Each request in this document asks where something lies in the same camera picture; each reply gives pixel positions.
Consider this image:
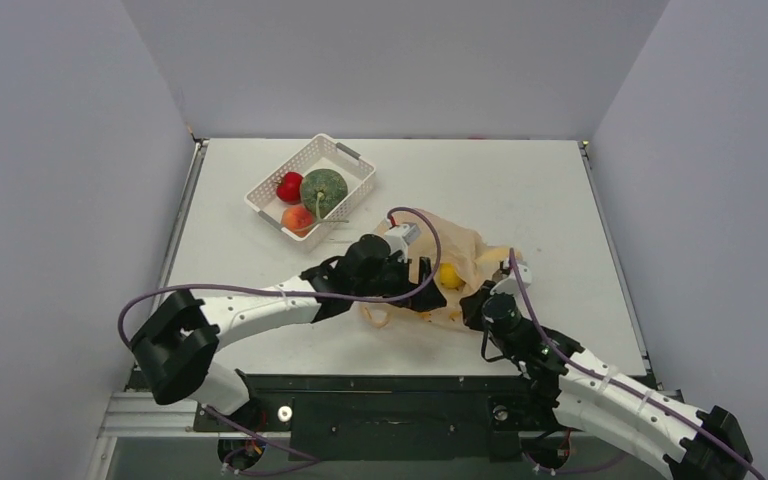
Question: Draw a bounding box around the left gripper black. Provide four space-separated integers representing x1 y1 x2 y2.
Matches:
353 251 444 312

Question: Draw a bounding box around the fake peach orange red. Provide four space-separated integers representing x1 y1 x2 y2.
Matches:
281 204 316 237

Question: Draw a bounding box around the fake green netted melon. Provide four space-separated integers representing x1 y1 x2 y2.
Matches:
300 168 349 220

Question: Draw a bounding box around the translucent orange plastic bag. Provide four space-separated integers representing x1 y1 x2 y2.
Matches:
359 210 510 331

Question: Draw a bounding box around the fake red tomato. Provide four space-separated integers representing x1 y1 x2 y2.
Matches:
275 171 304 205

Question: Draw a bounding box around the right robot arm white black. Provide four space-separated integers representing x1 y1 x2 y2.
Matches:
459 282 752 479

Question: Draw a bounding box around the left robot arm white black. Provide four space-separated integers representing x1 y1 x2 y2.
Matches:
127 234 447 430

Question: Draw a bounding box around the white perforated plastic basket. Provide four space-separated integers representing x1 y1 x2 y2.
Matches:
245 134 376 251

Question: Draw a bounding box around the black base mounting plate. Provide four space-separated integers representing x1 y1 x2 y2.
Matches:
228 374 565 461

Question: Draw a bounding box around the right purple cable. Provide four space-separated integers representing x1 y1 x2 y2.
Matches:
507 248 766 480

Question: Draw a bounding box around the purple cable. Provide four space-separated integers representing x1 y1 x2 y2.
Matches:
116 207 444 478
507 248 766 480

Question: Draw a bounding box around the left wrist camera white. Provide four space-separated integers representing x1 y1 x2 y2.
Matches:
382 222 421 256

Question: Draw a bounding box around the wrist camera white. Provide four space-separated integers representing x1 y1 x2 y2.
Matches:
490 260 533 296
382 222 421 256

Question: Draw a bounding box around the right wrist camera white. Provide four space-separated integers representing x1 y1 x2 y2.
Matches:
490 260 533 296

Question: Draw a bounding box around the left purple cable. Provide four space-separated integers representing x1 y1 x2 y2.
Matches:
116 207 444 478

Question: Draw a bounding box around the aluminium rail frame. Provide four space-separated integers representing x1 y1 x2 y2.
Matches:
89 390 695 480

